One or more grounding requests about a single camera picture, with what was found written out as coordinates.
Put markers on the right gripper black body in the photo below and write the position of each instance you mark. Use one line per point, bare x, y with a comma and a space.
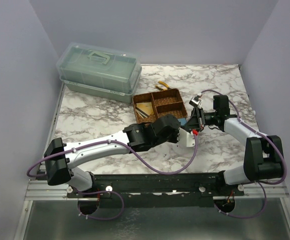
198, 119

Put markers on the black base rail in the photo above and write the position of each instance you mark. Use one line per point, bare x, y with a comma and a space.
155, 191

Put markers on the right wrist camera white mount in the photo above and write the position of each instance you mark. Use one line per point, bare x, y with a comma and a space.
196, 102

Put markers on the brown woven divided basket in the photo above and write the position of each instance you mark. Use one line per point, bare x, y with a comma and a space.
163, 103

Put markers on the blue leather card holder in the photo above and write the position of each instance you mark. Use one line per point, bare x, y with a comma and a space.
182, 122

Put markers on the green plastic storage box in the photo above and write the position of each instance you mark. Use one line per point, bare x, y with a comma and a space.
100, 72

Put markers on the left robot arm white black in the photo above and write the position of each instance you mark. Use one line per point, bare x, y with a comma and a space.
64, 159

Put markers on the yellow handled pliers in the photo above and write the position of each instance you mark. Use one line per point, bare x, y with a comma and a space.
162, 86

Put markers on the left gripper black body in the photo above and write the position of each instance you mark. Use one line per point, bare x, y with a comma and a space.
174, 133

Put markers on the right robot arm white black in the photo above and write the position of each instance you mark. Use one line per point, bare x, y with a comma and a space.
263, 157

